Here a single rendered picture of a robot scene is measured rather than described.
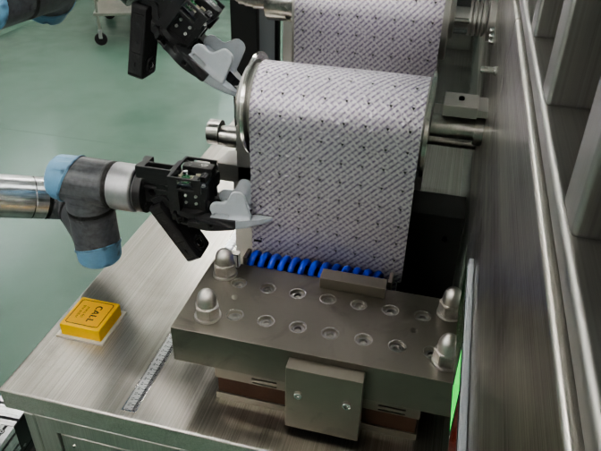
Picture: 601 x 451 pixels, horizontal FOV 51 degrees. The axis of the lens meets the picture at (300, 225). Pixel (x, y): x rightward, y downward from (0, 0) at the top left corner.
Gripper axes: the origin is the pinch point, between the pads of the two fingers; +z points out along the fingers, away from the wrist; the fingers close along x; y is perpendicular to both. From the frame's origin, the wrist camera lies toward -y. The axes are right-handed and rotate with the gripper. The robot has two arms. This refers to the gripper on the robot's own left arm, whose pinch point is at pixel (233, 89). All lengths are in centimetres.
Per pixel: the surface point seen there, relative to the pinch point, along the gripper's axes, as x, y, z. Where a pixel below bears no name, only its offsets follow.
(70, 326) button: -21.3, -39.3, 5.6
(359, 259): -8.1, -2.3, 30.6
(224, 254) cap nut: -15.6, -12.3, 14.7
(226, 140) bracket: 0.0, -7.5, 4.4
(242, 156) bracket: -0.8, -7.1, 7.9
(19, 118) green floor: 223, -241, -91
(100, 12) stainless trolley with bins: 374, -237, -127
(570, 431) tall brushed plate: -69, 37, 17
